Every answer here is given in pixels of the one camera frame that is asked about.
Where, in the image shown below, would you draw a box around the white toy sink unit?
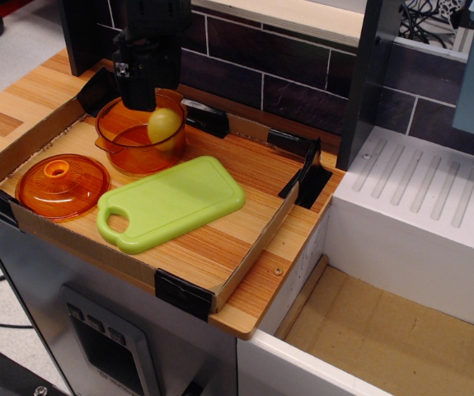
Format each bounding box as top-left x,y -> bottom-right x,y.
237,128 -> 474,395

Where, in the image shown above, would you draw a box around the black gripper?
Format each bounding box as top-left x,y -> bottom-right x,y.
113,0 -> 192,111

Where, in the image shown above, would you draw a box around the dark grey left post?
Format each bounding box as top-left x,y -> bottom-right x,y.
58,0 -> 117,76

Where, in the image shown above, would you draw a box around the cardboard fence with black tape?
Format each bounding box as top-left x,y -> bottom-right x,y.
0,66 -> 344,338

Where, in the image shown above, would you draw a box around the silver toy oven front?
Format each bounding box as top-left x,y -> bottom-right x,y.
0,219 -> 237,395

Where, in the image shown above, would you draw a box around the orange transparent pot lid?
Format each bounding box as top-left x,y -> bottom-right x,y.
15,153 -> 110,222

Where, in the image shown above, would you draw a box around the dark grey shelf post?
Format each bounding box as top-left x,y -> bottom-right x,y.
336,0 -> 402,171

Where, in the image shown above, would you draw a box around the orange transparent pot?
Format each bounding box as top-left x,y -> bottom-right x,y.
96,89 -> 187,175

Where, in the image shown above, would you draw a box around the tangled black cables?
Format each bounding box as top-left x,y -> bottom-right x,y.
397,0 -> 468,45

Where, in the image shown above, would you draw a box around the yellow toy potato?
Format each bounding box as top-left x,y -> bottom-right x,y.
147,107 -> 182,151

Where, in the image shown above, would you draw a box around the green plastic cutting board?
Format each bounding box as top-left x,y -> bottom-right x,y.
96,156 -> 246,255

